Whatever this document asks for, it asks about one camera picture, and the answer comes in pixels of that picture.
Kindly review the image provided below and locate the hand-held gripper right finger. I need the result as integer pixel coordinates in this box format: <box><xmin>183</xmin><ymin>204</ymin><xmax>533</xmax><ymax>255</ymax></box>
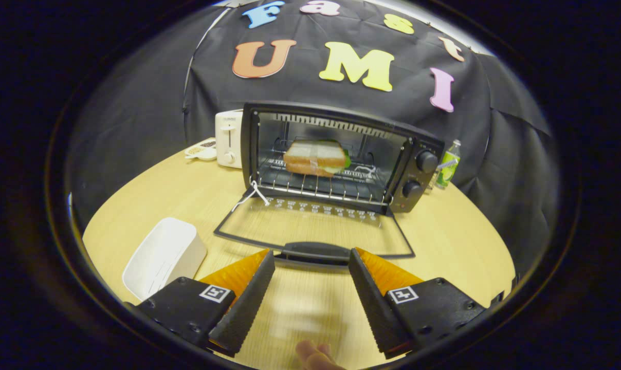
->
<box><xmin>348</xmin><ymin>247</ymin><xmax>488</xmax><ymax>359</ymax></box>

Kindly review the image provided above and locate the small white snack tray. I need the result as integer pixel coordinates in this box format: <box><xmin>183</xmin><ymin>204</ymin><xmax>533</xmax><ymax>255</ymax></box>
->
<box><xmin>185</xmin><ymin>137</ymin><xmax>217</xmax><ymax>161</ymax></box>

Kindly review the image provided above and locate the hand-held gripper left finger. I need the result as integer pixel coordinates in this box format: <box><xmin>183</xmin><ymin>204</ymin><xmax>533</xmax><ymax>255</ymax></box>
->
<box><xmin>136</xmin><ymin>250</ymin><xmax>276</xmax><ymax>356</ymax></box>

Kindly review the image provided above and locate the toast sandwich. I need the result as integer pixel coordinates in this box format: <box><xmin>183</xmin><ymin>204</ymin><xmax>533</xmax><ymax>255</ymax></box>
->
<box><xmin>283</xmin><ymin>140</ymin><xmax>352</xmax><ymax>178</ymax></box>

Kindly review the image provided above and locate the black toaster oven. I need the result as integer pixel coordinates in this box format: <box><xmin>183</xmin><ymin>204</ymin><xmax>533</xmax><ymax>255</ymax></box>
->
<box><xmin>214</xmin><ymin>101</ymin><xmax>445</xmax><ymax>268</ymax></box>

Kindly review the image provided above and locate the green label water bottle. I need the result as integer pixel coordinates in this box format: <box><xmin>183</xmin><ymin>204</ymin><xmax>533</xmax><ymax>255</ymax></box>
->
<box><xmin>435</xmin><ymin>140</ymin><xmax>462</xmax><ymax>189</ymax></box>

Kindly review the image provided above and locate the white cable tie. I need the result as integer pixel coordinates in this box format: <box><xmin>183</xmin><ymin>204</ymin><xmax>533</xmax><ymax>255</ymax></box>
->
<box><xmin>232</xmin><ymin>180</ymin><xmax>270</xmax><ymax>212</ymax></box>

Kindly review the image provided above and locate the white plastic container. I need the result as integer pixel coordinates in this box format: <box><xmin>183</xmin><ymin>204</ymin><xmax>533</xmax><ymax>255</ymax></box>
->
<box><xmin>122</xmin><ymin>217</ymin><xmax>208</xmax><ymax>301</ymax></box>

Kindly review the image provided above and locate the white pop-up toaster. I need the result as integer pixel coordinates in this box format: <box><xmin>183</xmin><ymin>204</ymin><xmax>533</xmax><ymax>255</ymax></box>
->
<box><xmin>215</xmin><ymin>109</ymin><xmax>244</xmax><ymax>169</ymax></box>

